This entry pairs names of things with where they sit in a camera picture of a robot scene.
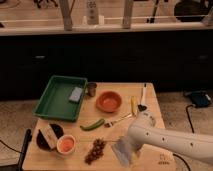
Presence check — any green plastic tray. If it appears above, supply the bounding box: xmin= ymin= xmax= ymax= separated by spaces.
xmin=34 ymin=75 xmax=87 ymax=122

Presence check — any white remote on shelf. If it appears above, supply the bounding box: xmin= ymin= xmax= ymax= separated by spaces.
xmin=86 ymin=0 xmax=99 ymax=25

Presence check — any black bar left of table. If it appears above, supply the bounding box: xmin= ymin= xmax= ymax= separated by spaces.
xmin=16 ymin=129 xmax=32 ymax=171

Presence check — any brown grape bunch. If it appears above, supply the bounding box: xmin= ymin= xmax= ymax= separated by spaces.
xmin=84 ymin=139 xmax=106 ymax=165

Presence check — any yellow corn cob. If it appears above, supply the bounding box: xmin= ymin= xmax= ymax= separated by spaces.
xmin=131 ymin=96 xmax=137 ymax=116

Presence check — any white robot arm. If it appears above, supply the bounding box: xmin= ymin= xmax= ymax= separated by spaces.
xmin=127 ymin=111 xmax=213 ymax=165

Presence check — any black cable right floor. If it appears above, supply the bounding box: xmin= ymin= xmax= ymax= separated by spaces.
xmin=172 ymin=103 xmax=201 ymax=171

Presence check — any metal fork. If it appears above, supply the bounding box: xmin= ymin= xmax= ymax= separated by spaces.
xmin=104 ymin=114 xmax=132 ymax=128

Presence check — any small metal cup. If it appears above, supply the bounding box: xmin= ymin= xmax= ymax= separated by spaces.
xmin=87 ymin=82 xmax=97 ymax=97

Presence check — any grey sponge block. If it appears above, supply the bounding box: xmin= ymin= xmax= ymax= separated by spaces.
xmin=69 ymin=87 xmax=83 ymax=102

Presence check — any red orange bowl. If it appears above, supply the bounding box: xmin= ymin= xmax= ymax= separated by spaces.
xmin=96 ymin=91 xmax=122 ymax=113

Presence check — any black device on floor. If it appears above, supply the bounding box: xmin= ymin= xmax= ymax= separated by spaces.
xmin=185 ymin=91 xmax=211 ymax=108

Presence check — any white bowl orange inside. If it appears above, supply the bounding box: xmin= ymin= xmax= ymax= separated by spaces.
xmin=57 ymin=135 xmax=76 ymax=155

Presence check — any green pepper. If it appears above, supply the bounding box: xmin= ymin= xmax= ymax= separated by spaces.
xmin=80 ymin=119 xmax=105 ymax=131

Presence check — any grey blue towel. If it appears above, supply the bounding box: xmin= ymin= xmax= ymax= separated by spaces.
xmin=111 ymin=136 xmax=132 ymax=167

